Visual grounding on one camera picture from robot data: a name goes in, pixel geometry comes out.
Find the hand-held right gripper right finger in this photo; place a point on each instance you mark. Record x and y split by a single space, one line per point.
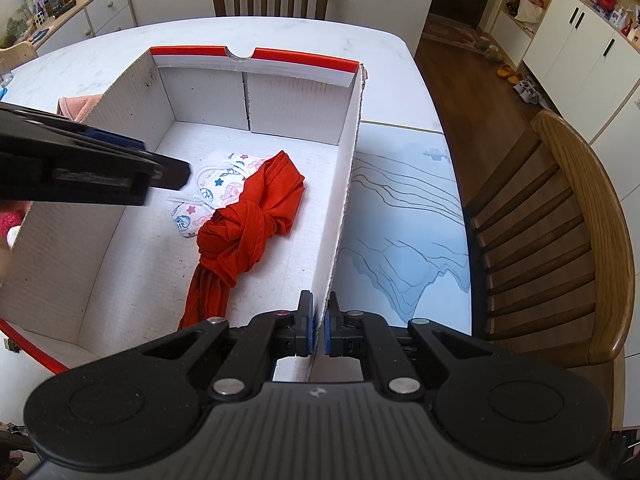
328 331

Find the star print face mask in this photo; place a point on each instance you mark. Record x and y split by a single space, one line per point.
220 180

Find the pink strawberry plush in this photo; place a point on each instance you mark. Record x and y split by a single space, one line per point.
9 225

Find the white bag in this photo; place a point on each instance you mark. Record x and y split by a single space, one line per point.
528 11

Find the clear glass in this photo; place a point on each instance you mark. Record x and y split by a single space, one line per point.
5 72

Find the small light wooden chair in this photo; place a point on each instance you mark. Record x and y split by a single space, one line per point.
17 55

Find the white and wood sideboard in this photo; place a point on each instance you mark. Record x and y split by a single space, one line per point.
100 10

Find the pink towel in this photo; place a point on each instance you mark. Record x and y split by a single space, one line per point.
80 107

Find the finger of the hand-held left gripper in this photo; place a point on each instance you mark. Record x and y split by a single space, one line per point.
90 160
120 139

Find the red and white cardboard box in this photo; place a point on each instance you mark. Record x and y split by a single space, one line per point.
125 270

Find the curved back wooden chair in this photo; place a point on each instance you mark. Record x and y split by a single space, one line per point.
590 210

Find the pair of white shoes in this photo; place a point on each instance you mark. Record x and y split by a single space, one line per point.
529 90

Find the pair of yellow slippers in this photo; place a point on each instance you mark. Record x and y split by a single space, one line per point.
509 74

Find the knotted red cloth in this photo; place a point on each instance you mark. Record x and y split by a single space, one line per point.
240 220

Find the patterned rug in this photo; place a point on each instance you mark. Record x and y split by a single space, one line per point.
450 32

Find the red teapot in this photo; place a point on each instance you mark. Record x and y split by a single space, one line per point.
605 0

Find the blue printed table mat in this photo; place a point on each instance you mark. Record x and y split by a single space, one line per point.
400 200

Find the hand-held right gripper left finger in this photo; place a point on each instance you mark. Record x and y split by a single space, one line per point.
310 327

